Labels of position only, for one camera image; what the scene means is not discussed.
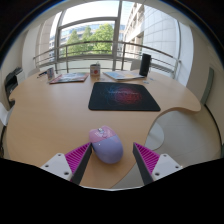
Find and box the pink and lilac computer mouse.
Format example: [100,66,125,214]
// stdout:
[88,125,125,165]

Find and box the black cylinder speaker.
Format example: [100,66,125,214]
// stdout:
[138,53,152,78]

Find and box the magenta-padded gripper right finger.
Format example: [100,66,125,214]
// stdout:
[132,142,184,186]

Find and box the light blue magazine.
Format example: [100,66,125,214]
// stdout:
[102,70,146,82]

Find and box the white chair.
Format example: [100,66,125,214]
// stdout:
[129,59,143,72]
[27,67,41,78]
[0,101,14,128]

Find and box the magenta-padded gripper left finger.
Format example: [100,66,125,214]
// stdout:
[39,142,93,186]

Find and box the metal balcony railing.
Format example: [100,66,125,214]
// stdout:
[32,40,181,79]

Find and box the small white plant pot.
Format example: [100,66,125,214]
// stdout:
[89,63,101,77]

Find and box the black mouse pad red-blue print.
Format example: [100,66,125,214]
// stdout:
[87,81,162,112]

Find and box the small printed can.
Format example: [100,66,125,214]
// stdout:
[46,67,55,82]

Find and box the black printer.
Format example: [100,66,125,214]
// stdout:
[4,67,24,98]

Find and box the red magazine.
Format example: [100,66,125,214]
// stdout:
[49,72,90,85]

